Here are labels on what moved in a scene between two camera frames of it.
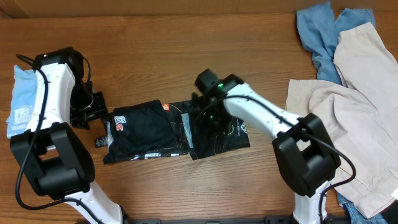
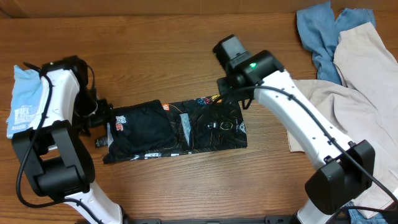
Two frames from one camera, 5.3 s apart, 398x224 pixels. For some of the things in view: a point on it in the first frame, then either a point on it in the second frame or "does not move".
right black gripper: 203,126 → 229,100
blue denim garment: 320,32 does not move
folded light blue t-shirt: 22,101 does not move
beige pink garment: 360,120 does not move
